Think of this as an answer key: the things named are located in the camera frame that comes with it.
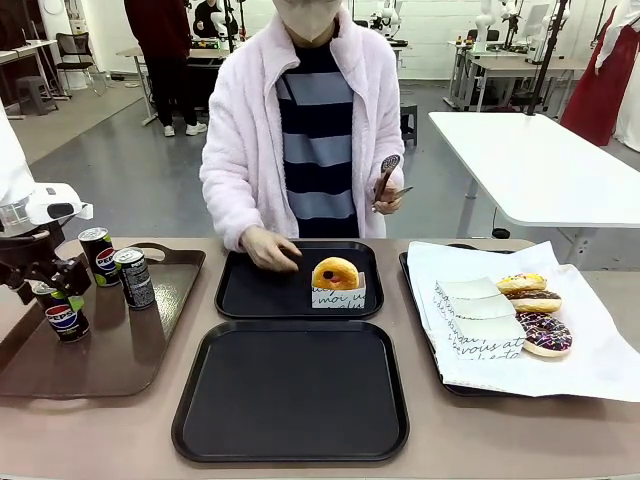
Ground grey background work tables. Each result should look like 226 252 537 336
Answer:
446 38 587 114

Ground black tray under paper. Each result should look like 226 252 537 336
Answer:
398 243 546 400

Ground white table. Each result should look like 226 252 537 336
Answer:
428 110 640 256

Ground person's right hand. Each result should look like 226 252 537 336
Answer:
238 225 304 274

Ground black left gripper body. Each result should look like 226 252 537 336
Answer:
0 227 94 306

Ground person's left forearm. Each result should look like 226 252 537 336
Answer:
389 144 407 216

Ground glazed donut with dark centre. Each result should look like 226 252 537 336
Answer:
312 256 361 292

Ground person's right forearm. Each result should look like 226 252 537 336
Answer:
199 164 267 252

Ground person's left hand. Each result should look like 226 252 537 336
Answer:
372 169 405 216

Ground white paper sheet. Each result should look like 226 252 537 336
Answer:
407 240 640 404

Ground brown metal serving tongs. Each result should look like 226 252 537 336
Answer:
372 153 416 214

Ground brown plastic tray with handles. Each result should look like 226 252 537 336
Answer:
0 243 208 400

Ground seated person in black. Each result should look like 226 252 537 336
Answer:
192 0 227 39

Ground black office chair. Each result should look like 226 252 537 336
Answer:
54 31 99 99

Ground large black serving tray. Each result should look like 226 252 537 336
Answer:
171 319 412 464

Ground grey stool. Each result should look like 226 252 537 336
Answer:
14 75 59 118

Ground background table with equipment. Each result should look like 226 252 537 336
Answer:
128 45 232 127

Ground person in dark red top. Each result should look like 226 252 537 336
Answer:
123 0 209 138

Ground dark stool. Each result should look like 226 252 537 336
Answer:
399 101 419 147

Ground black stand pole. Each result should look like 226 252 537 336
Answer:
524 0 572 118

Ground glazed donut in paper box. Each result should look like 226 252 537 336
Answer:
310 272 368 311

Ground yellow sprinkled donut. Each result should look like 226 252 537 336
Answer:
495 273 549 296

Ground small black serving tray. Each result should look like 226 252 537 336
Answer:
214 239 386 322

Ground chocolate donut with coloured sprinkles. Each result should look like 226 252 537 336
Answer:
514 311 575 358

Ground black Pepsi can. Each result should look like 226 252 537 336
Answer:
32 282 92 344
78 227 122 289
112 247 156 311

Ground white background desk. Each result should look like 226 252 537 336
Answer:
0 38 59 97

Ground person in pink fleece jacket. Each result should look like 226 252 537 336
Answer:
199 0 407 254

